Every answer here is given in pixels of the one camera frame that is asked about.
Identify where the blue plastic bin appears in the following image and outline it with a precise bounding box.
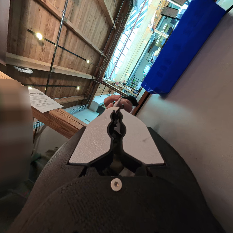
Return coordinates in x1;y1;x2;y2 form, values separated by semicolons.
141;0;226;95

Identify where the round white ceiling vent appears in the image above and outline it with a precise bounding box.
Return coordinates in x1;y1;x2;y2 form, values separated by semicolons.
13;66;33;74

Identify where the person's left hand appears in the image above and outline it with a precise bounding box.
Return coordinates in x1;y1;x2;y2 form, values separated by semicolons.
104;94;134;113

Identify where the person's green jacket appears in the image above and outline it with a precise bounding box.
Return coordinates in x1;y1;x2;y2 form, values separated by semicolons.
30;147;61;184

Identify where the wooden post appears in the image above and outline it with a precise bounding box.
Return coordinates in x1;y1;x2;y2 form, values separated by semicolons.
0;71;87;139

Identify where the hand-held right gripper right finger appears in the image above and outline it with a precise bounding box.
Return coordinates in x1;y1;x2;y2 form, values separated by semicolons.
116;109;164;174

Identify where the white printed paper sheet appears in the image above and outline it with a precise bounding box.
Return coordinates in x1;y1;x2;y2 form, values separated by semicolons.
29;88;64;113

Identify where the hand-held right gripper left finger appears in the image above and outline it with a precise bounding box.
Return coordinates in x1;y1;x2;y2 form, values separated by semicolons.
69;109;117;173

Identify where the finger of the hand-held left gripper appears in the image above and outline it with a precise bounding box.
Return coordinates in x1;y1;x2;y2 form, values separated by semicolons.
112;97;122;110
113;123;123;136

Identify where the metal ceiling pipe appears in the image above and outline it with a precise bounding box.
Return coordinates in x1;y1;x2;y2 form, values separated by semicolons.
45;0;69;92

